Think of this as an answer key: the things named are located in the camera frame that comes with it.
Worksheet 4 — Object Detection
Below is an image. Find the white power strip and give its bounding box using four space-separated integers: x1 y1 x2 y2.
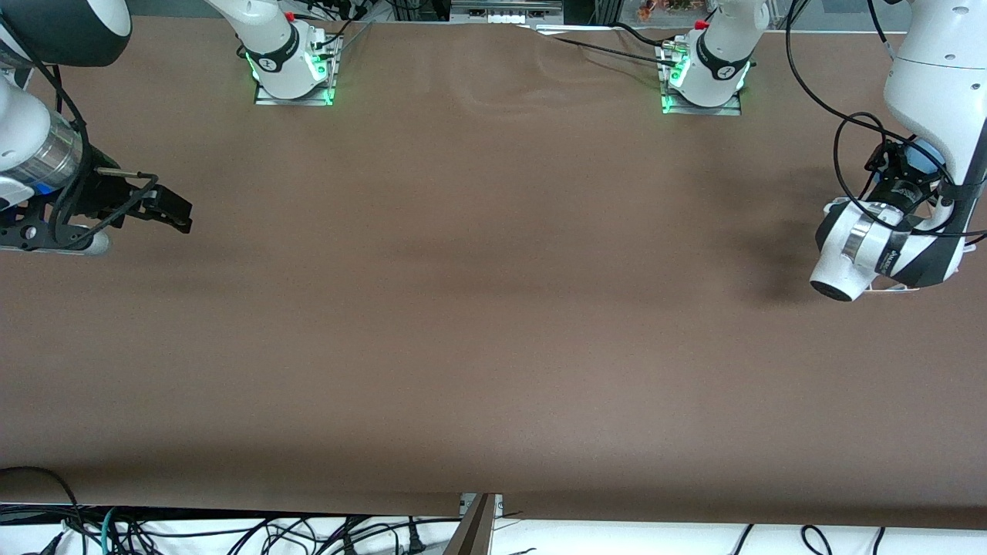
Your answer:
450 0 564 25

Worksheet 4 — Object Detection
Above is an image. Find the brown table cover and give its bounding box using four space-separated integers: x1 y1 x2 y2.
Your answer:
0 15 987 530

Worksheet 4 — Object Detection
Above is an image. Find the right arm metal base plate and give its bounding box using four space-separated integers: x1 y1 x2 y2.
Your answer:
254 35 341 107

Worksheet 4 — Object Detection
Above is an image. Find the black cable on table cover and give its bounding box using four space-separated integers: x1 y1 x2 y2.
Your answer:
532 22 681 69

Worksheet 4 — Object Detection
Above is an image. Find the teal cable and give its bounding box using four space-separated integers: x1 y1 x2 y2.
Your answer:
99 506 126 555

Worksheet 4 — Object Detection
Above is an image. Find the small metal edge bracket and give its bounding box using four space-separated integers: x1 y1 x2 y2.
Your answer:
460 493 504 519

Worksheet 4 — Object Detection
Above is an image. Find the thick black floor cable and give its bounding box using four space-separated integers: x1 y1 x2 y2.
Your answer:
0 466 87 555

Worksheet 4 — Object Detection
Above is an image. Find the blue plastic cup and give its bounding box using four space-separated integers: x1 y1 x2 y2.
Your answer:
905 138 947 177

